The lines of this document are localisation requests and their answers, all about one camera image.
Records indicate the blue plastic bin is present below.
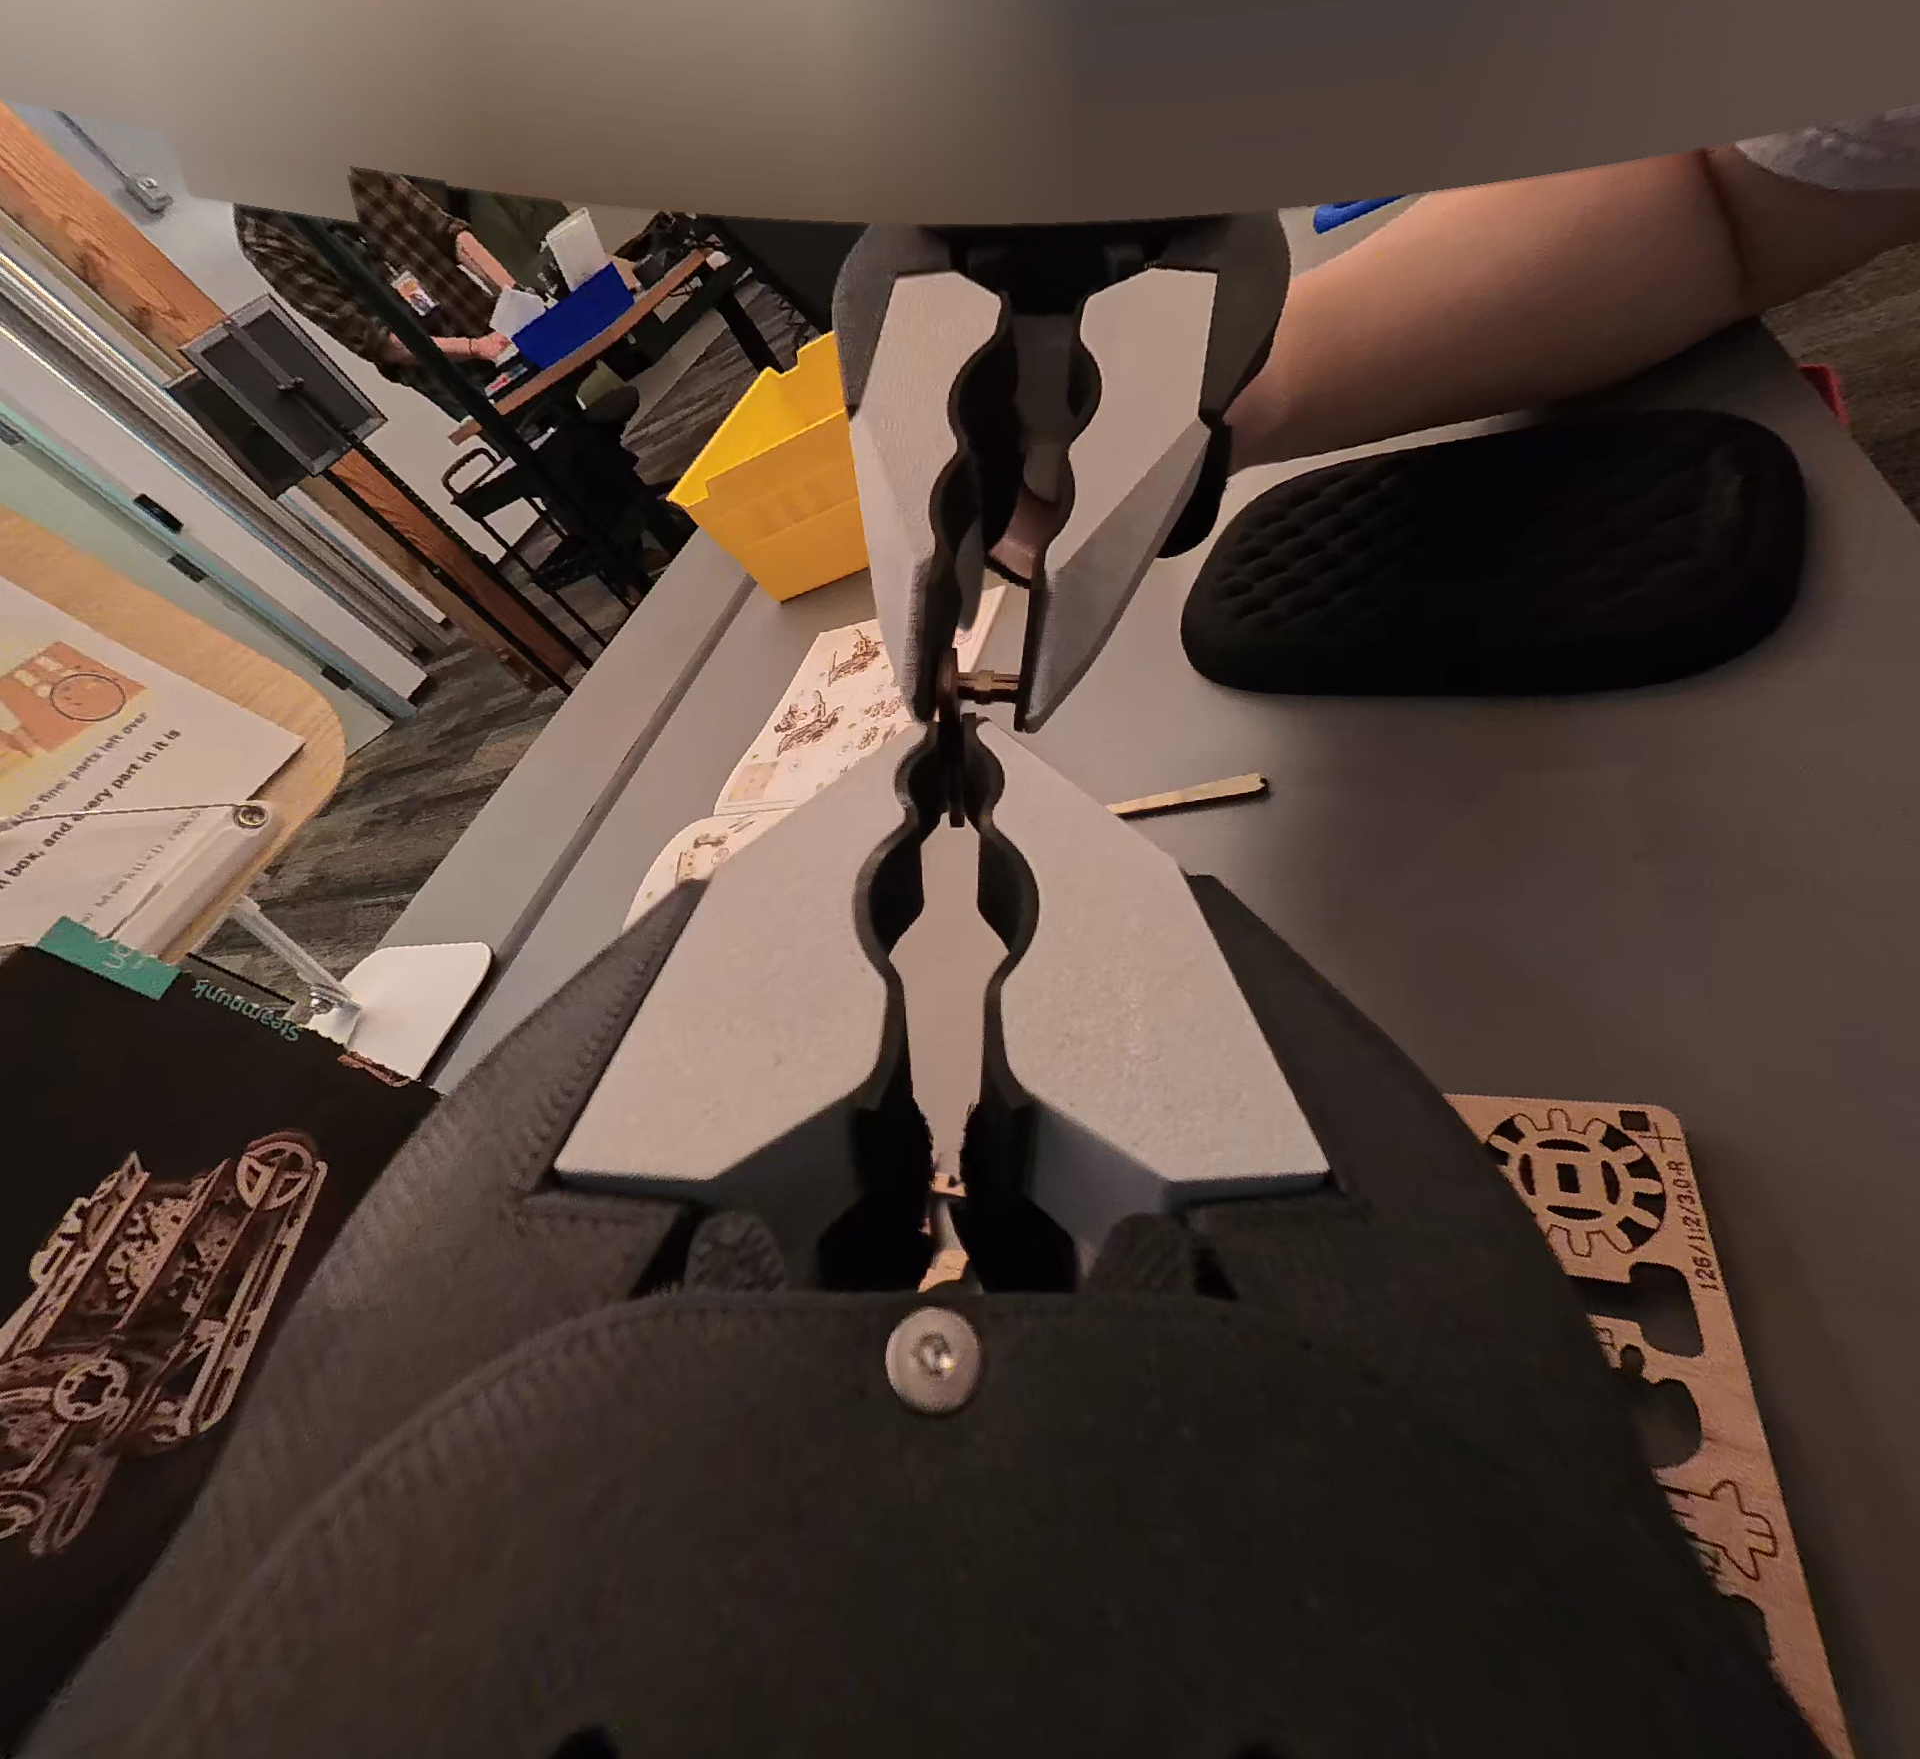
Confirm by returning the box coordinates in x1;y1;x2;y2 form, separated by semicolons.
512;260;638;368

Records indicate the wooden table with black legs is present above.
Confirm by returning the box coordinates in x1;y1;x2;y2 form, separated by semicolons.
447;248;781;474

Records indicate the black model kit box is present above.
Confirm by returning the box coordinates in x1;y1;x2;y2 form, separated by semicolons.
0;919;447;1759

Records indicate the small wooden lever part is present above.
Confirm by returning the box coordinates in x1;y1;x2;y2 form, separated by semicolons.
941;655;1028;830

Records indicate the person's right forearm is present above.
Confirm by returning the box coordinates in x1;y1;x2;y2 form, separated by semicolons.
1226;109;1920;470

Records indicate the person's right hand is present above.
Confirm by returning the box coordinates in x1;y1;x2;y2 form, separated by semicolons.
989;429;1078;588

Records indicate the long wooden stick part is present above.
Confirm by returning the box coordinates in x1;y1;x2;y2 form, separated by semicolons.
1107;772;1268;820

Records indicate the yellow plastic bin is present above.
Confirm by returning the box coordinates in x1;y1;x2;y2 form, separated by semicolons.
661;333;871;604

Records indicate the black chair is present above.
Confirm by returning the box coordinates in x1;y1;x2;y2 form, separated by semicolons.
440;382;685;597

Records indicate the black wrist rest pad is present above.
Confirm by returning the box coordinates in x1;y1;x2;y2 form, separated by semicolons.
1182;406;1811;702

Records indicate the open instruction booklet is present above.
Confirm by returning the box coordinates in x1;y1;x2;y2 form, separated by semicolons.
621;620;937;937

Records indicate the printed paper sign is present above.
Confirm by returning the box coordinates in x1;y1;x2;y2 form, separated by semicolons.
0;576;307;951

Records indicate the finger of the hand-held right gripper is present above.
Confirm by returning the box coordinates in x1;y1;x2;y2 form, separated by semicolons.
847;271;1007;729
1012;267;1239;735

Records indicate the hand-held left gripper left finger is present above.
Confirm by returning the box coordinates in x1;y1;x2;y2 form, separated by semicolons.
552;720;957;1291

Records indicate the white rounded plate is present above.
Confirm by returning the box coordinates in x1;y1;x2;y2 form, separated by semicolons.
341;942;496;1088

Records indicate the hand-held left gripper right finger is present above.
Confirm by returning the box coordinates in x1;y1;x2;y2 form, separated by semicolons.
964;712;1333;1291

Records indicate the laser-cut wooden parts sheet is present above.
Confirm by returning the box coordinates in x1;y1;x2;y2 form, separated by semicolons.
919;1094;1864;1759

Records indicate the rounded wooden table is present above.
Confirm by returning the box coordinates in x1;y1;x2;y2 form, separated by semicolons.
0;508;349;961

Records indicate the clear acrylic sign holder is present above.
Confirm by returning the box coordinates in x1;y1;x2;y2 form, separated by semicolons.
142;800;371;1026

